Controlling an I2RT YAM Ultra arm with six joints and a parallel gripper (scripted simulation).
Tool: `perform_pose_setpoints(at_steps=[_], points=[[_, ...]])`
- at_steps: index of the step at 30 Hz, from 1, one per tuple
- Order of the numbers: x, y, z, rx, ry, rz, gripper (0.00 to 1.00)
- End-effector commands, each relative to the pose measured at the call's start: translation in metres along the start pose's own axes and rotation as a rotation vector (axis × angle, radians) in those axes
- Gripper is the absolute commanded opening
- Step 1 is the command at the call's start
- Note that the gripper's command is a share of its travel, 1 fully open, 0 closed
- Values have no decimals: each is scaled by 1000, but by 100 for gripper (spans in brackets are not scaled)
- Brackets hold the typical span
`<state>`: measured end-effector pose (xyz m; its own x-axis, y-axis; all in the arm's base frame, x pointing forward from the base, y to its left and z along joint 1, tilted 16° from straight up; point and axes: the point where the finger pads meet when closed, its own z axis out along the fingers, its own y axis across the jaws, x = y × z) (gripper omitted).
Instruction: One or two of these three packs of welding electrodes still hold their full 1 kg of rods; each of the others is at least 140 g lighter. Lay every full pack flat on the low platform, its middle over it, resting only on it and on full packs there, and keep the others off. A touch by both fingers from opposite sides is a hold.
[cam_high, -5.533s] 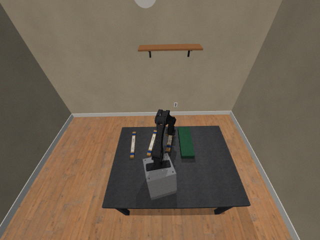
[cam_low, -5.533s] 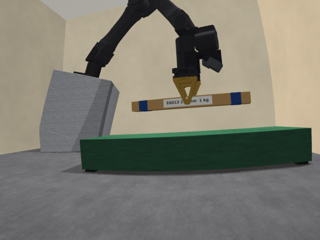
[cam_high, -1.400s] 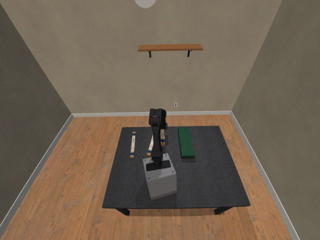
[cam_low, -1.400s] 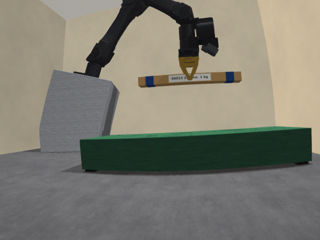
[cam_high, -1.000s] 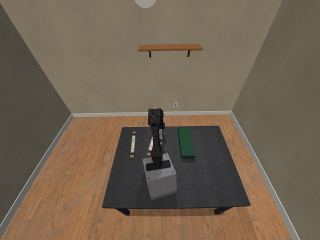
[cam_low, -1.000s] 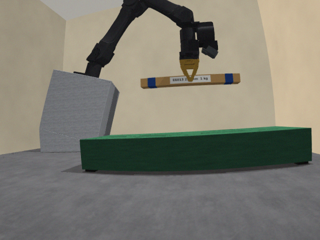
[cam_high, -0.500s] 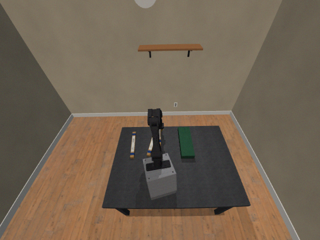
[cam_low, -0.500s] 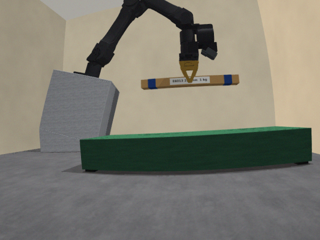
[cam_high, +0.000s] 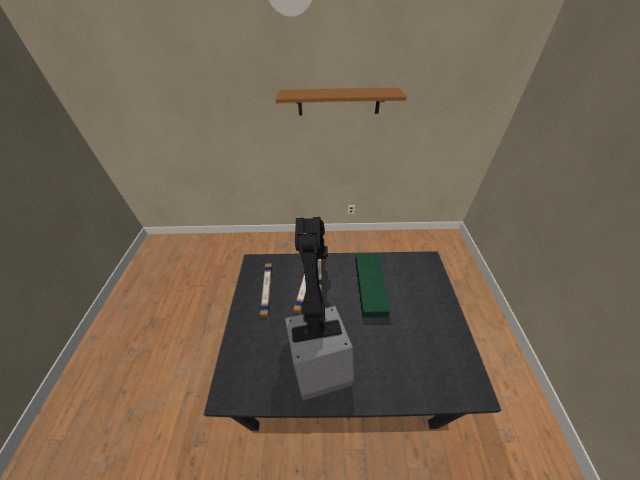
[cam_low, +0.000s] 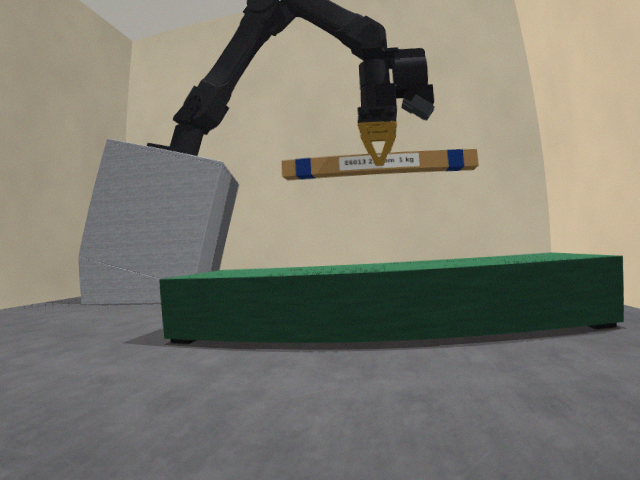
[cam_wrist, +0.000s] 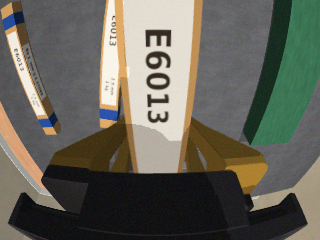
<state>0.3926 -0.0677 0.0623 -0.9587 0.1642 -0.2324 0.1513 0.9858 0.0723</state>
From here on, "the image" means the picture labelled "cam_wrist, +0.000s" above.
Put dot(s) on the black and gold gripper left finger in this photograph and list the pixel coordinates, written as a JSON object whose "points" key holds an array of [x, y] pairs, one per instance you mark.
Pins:
{"points": [[95, 151]]}

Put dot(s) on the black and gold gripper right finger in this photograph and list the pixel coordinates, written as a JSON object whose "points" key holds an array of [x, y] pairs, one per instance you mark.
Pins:
{"points": [[224, 153]]}

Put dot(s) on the low green platform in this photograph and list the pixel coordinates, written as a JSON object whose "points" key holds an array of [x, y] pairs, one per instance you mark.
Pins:
{"points": [[290, 73]]}

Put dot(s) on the brown welding electrode pack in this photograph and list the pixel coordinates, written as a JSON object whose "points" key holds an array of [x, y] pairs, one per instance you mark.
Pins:
{"points": [[14, 26]]}

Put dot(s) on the brown flat pack with blue bands and white label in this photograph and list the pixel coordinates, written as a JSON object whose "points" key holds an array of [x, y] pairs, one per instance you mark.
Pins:
{"points": [[110, 87]]}

